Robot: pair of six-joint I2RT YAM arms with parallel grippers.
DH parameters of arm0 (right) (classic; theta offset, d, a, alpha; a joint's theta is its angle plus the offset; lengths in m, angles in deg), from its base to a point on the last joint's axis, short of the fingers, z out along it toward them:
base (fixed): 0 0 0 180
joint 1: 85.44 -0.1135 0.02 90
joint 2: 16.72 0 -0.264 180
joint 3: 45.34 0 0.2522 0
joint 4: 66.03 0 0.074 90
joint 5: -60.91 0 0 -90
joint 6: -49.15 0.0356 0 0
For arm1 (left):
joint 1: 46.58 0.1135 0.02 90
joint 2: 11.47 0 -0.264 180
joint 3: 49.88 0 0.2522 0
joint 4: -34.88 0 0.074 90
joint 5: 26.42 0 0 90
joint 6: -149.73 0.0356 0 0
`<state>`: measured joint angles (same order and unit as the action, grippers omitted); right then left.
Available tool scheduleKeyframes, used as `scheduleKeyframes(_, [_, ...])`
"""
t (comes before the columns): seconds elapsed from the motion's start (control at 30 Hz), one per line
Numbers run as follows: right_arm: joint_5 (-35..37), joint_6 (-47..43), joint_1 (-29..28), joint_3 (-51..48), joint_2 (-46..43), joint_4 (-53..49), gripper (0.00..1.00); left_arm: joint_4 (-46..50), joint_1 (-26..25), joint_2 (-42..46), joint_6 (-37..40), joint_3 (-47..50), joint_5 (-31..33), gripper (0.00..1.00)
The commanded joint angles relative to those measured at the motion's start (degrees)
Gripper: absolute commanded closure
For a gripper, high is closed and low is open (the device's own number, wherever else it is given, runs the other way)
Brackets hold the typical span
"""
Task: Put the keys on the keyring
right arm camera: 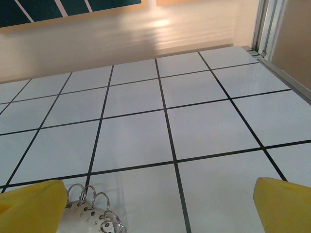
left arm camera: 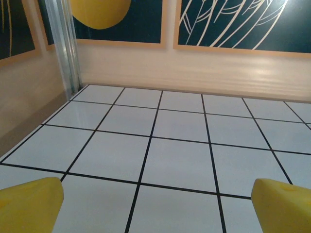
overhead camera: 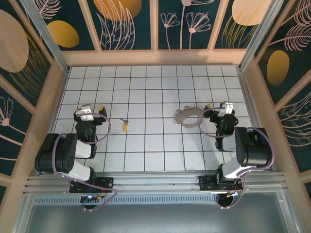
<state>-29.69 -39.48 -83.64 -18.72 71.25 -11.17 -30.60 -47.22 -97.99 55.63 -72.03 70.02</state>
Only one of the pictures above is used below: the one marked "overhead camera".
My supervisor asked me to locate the silver chain necklace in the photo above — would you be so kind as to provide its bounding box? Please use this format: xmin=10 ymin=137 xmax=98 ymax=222
xmin=172 ymin=104 xmax=207 ymax=128

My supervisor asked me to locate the perforated metal strip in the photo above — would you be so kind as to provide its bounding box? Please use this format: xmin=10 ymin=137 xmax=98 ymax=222
xmin=31 ymin=196 xmax=285 ymax=206

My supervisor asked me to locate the grey metal sheet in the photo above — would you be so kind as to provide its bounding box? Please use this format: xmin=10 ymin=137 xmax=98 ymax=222
xmin=13 ymin=191 xmax=301 ymax=233

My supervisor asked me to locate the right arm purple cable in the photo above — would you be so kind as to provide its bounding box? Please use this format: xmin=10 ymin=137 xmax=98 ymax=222
xmin=197 ymin=107 xmax=275 ymax=210

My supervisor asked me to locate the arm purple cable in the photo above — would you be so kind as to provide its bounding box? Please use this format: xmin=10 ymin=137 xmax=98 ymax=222
xmin=52 ymin=113 xmax=121 ymax=212
xmin=197 ymin=107 xmax=275 ymax=210

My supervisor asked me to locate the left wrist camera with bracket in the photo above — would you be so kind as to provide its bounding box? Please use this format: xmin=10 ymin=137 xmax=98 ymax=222
xmin=74 ymin=104 xmax=94 ymax=121

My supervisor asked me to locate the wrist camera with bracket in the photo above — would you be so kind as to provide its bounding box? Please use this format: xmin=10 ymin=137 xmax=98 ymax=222
xmin=217 ymin=101 xmax=235 ymax=118
xmin=74 ymin=104 xmax=94 ymax=121

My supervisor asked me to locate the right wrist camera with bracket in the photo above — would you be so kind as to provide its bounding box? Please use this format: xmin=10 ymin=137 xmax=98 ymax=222
xmin=217 ymin=101 xmax=235 ymax=118

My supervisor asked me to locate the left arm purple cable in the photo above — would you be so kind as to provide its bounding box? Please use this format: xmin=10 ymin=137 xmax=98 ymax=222
xmin=52 ymin=113 xmax=121 ymax=212

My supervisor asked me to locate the aluminium side rail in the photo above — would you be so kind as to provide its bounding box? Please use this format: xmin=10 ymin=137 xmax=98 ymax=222
xmin=237 ymin=69 xmax=275 ymax=172

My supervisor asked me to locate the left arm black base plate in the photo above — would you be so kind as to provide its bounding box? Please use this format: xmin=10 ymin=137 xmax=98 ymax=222
xmin=69 ymin=176 xmax=115 ymax=194

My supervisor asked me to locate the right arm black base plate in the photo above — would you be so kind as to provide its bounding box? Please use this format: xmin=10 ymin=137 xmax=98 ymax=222
xmin=198 ymin=175 xmax=243 ymax=195

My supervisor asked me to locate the aluminium mounting rail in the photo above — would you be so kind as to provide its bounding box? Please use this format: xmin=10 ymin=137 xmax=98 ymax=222
xmin=23 ymin=171 xmax=289 ymax=195

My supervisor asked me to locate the aluminium frame post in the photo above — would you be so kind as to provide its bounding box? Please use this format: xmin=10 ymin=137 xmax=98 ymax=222
xmin=19 ymin=0 xmax=71 ymax=74
xmin=239 ymin=0 xmax=284 ymax=71

